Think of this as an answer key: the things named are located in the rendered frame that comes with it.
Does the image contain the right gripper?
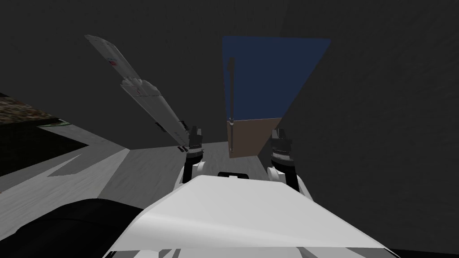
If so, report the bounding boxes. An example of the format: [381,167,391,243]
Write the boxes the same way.
[270,128,293,154]

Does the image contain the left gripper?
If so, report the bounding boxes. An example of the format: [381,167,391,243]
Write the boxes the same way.
[188,126,204,150]

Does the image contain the blue and brown cupboard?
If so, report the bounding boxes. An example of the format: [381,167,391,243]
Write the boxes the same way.
[221,35,331,159]

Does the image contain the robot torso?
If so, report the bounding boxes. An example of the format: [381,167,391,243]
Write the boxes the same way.
[103,171,402,258]

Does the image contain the dark long bar handle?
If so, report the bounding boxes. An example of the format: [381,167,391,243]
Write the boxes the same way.
[227,57,236,153]

